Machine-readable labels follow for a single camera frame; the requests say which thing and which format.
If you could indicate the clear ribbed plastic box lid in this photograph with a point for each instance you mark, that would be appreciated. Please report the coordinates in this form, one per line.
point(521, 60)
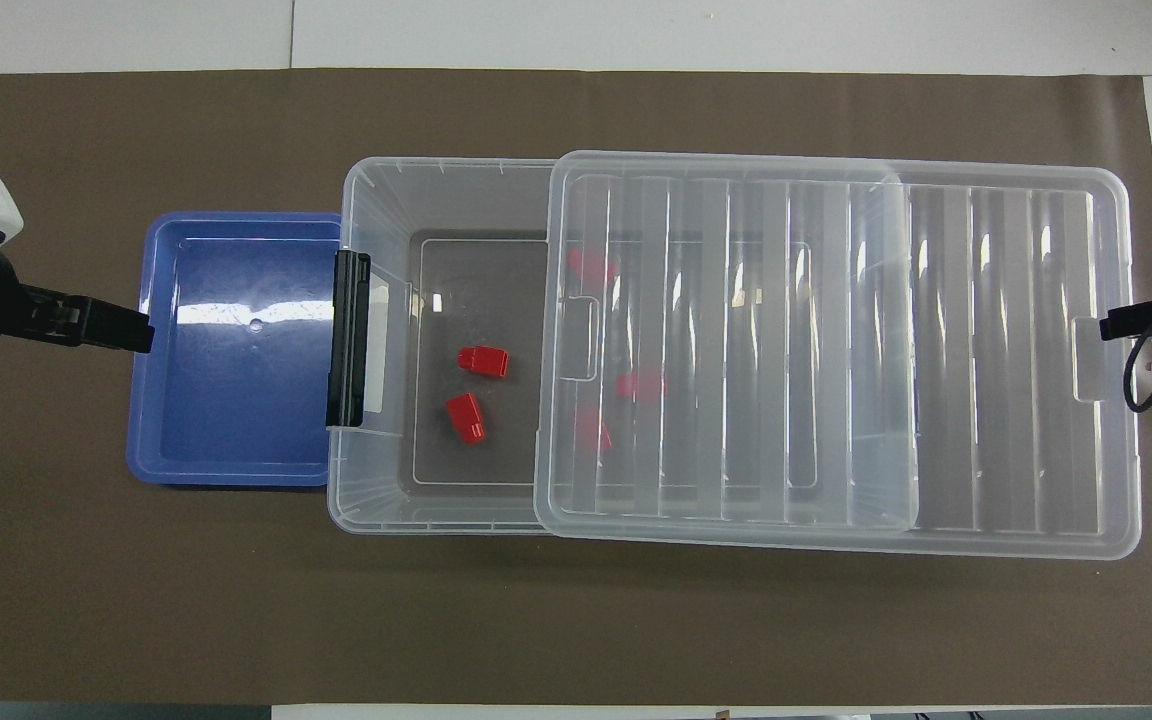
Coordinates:
point(996, 350)

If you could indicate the red plastic block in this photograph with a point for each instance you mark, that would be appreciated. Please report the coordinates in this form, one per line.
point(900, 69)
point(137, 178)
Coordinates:
point(593, 431)
point(642, 384)
point(466, 417)
point(591, 265)
point(483, 361)

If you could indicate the blue plastic tray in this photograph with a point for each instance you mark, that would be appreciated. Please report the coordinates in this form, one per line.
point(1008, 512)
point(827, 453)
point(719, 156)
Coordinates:
point(236, 400)

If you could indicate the clear plastic storage box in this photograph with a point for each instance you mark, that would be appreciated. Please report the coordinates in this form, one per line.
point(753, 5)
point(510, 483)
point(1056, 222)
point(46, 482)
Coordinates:
point(376, 200)

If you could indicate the brown paper table mat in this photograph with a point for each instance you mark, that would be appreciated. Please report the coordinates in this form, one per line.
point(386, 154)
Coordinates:
point(136, 600)

